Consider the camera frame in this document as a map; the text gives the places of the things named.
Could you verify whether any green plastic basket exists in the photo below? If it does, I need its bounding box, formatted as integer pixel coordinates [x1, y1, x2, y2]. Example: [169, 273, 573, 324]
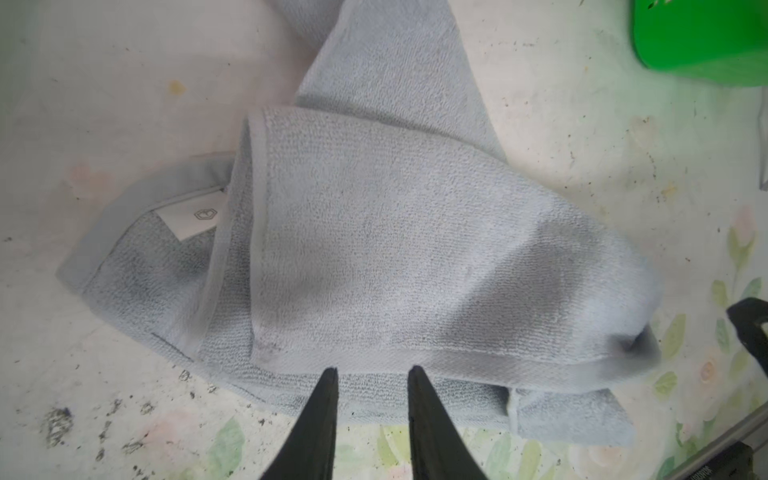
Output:
[631, 0, 767, 87]

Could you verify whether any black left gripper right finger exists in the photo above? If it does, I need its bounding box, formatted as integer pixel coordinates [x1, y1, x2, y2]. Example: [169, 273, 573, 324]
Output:
[408, 366, 487, 480]

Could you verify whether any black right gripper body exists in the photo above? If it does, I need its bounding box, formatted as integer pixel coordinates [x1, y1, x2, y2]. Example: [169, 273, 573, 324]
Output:
[665, 442, 757, 480]

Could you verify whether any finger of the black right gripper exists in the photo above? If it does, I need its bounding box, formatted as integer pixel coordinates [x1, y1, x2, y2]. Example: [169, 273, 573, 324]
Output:
[726, 297, 768, 374]

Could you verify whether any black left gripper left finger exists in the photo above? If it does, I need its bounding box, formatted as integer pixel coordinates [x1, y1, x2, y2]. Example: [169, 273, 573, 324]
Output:
[261, 368, 339, 480]

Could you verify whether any light grey towel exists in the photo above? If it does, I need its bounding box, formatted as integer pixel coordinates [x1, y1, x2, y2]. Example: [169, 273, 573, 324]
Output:
[57, 1, 660, 446]

